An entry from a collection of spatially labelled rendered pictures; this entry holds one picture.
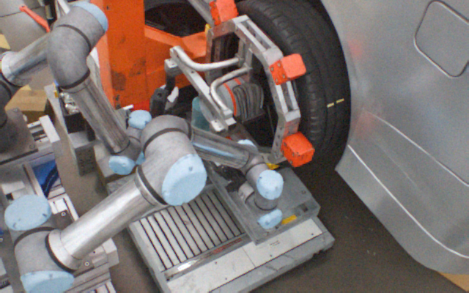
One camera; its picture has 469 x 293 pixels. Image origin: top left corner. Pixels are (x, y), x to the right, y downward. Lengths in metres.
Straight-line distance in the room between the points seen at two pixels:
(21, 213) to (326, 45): 1.07
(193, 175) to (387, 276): 1.61
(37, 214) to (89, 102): 0.34
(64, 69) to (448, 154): 1.05
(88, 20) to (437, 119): 0.98
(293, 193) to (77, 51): 1.37
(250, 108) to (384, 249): 1.28
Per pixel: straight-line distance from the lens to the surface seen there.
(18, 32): 3.72
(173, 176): 1.17
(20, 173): 1.91
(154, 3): 2.98
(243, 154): 1.52
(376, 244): 2.70
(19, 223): 1.40
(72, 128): 2.35
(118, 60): 2.15
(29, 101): 2.94
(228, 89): 1.86
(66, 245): 1.32
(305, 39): 1.75
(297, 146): 1.76
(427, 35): 1.40
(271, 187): 1.49
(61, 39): 1.44
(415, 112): 1.50
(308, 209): 2.50
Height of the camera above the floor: 2.19
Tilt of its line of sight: 48 degrees down
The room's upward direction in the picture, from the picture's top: 8 degrees clockwise
